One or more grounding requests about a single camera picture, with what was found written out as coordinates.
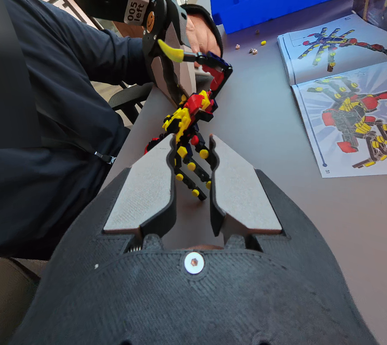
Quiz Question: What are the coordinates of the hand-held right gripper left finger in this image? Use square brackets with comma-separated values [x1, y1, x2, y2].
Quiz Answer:
[104, 134, 178, 238]

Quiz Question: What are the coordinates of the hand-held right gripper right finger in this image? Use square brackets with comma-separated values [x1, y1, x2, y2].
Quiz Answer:
[209, 134, 282, 237]

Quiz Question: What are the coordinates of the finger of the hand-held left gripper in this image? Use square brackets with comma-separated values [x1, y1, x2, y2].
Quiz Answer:
[150, 48, 182, 108]
[163, 20, 198, 104]

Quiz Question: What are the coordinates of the red yellow black lego scorpion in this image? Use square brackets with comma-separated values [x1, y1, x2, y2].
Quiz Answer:
[144, 39, 234, 202]

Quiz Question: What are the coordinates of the person's left forearm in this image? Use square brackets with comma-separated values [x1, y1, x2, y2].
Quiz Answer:
[45, 3, 153, 91]

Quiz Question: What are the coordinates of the lego instruction booklet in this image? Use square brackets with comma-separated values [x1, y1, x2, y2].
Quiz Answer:
[277, 14, 387, 178]

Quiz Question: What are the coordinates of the person's left hand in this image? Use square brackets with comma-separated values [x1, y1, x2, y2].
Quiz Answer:
[185, 15, 222, 55]

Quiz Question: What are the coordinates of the black office chair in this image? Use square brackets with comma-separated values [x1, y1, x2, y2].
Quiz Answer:
[107, 81, 155, 129]

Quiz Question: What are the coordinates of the person's dark jacket torso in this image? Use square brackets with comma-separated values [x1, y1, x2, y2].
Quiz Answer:
[0, 0, 133, 261]

